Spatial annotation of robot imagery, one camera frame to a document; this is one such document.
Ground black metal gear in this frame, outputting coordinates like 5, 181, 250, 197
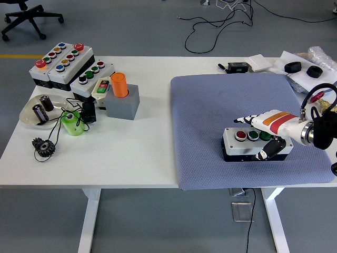
32, 137, 58, 158

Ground black office chair base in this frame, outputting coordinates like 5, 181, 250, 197
1, 0, 65, 42

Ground thin black cord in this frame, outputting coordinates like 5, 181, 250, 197
33, 97, 92, 163

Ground four-button white control box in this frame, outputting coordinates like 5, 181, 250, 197
71, 60, 116, 102
222, 127, 293, 162

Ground black device with green label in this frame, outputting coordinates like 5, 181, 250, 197
227, 62, 250, 74

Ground emergency-stop box with green button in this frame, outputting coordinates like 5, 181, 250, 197
28, 42, 72, 89

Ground dark cylindrical capacitor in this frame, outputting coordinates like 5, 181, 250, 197
32, 104, 50, 122
39, 95, 55, 112

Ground emergency-stop box two yellow buttons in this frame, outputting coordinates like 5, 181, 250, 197
47, 43, 95, 92

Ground translucent green cylinder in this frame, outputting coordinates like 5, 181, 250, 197
61, 110, 86, 137

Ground white floor cables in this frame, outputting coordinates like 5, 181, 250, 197
215, 0, 253, 13

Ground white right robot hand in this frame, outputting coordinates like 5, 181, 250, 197
233, 109, 303, 161

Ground grey-blue textured mat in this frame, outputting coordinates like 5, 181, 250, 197
170, 73, 337, 191

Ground clear bubble wrap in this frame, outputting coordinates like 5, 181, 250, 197
308, 46, 337, 73

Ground clear shallow dish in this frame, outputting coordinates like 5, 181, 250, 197
19, 94, 70, 130

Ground small black adapter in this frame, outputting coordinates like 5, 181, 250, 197
82, 101, 97, 123

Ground white foam sheet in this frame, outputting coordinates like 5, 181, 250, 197
268, 50, 337, 92

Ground cream red-green switch box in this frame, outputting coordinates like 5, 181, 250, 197
92, 76, 113, 111

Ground black power cable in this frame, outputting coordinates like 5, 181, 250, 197
244, 187, 256, 253

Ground grey block with hole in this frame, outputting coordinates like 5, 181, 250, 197
104, 84, 140, 121

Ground black rubber ring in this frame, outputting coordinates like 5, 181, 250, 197
284, 61, 303, 74
306, 65, 324, 79

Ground brass valve red handle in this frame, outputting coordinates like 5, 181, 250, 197
310, 91, 337, 113

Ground white table leg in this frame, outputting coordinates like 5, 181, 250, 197
261, 187, 290, 253
78, 188, 102, 253

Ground black floor cable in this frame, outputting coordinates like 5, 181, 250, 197
184, 0, 255, 53

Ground metal floor socket plate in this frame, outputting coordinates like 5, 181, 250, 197
231, 201, 255, 223
229, 187, 250, 197

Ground orange plastic cylinder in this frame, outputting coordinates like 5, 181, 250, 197
110, 72, 129, 98

